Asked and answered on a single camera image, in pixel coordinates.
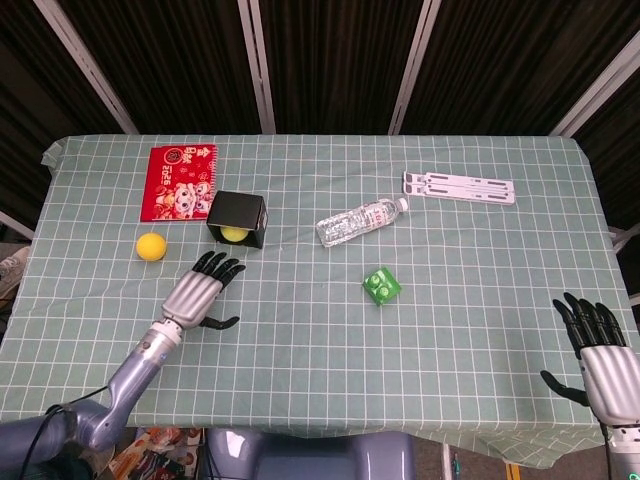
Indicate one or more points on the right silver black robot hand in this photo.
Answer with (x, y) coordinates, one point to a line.
(612, 380)

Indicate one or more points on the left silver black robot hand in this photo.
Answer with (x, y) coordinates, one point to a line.
(192, 300)

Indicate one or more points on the yellow-green tennis ball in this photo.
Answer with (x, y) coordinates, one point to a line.
(234, 234)

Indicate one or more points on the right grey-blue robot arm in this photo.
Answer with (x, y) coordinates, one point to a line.
(625, 452)

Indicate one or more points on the orange-yellow smooth ball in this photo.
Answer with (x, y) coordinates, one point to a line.
(151, 247)

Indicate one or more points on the black open cardboard box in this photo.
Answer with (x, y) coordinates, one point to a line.
(237, 209)

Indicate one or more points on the red spiral cartoon calendar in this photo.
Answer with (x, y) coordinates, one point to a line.
(175, 185)

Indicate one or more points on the colourful printed packaging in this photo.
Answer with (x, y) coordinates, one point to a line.
(155, 452)

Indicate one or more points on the green checkered tablecloth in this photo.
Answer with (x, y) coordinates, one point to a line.
(350, 350)

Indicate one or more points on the clear plastic water bottle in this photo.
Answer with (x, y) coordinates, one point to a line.
(355, 222)

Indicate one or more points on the grey sneaker shoe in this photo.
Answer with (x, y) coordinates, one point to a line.
(12, 267)

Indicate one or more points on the green toy building brick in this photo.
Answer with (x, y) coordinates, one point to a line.
(382, 287)

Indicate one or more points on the grey-blue robot torso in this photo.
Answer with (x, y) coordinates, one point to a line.
(310, 455)

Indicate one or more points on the white folding stand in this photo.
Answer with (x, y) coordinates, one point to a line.
(465, 189)

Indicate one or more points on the dark brown curtain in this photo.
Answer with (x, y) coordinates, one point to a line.
(340, 60)

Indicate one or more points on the white metal frame post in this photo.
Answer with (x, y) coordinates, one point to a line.
(412, 70)
(257, 65)
(595, 85)
(85, 65)

